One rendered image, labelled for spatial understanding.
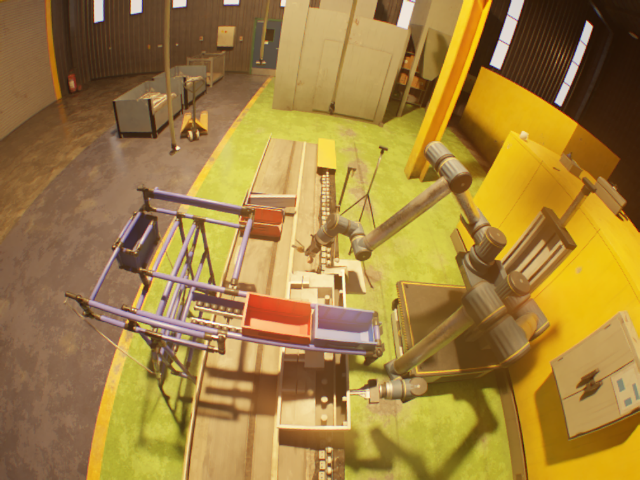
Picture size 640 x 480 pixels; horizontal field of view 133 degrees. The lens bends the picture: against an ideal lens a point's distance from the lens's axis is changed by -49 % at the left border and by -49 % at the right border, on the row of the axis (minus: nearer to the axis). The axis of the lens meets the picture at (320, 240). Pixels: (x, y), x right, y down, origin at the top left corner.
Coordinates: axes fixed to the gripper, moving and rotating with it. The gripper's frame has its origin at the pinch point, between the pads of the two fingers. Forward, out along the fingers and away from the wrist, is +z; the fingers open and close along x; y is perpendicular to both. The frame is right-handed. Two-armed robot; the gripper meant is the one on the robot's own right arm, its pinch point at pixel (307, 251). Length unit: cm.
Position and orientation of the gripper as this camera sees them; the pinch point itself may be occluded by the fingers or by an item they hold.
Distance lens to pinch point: 195.1
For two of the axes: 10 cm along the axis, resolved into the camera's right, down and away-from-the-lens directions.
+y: -8.2, -4.1, -4.1
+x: -0.1, 7.2, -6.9
